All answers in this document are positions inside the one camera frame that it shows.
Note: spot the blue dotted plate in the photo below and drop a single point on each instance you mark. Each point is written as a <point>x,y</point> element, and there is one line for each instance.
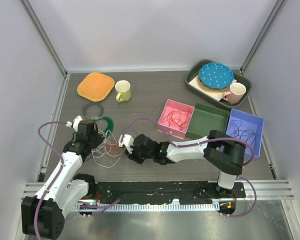
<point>216,75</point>

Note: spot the yellow-green mug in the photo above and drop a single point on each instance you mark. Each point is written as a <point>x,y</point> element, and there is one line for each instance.
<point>123,91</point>

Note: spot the blue drawer box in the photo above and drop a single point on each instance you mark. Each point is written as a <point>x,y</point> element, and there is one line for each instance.
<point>246,127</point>

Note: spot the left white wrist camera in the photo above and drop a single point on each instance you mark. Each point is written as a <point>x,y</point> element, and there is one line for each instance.
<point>75,123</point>

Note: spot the pink mug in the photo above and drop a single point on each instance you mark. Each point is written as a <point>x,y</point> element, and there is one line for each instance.
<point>235,93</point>

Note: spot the white square board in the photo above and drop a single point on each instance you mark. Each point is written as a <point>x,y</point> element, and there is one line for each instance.
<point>214,95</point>

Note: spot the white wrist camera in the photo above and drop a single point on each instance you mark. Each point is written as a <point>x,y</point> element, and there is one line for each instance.
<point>126,140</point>
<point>75,123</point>

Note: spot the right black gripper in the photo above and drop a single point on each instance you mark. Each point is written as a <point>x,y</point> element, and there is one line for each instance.
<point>133,156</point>

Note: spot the green drawer box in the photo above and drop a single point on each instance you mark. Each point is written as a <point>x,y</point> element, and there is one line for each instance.
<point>204,119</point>

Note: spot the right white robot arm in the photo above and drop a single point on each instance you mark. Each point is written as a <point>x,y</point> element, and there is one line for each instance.
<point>224,152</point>

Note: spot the pink drawer box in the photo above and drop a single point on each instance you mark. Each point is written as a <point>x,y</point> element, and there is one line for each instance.
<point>175,119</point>

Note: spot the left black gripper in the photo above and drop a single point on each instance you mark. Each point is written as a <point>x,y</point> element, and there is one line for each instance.
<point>99,139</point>

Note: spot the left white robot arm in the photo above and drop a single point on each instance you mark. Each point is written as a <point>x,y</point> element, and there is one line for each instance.
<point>43,215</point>

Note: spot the white cable duct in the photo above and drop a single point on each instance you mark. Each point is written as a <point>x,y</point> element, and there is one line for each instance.
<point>172,207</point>

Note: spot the aluminium frame post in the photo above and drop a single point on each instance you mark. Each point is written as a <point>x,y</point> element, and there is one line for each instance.
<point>43,35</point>
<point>276,9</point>

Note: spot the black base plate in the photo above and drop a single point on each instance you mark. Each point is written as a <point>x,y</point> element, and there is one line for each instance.
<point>163,192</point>

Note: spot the right aluminium frame post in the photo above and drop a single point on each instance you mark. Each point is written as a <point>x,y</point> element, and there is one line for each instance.
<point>276,9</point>

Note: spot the left aluminium frame post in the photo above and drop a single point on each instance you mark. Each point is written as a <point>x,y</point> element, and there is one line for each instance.
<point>43,35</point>

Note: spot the orange square plate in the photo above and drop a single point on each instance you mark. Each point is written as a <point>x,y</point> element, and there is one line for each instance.
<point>95,86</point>

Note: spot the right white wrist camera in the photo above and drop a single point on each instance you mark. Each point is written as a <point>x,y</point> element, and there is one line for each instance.
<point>126,140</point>

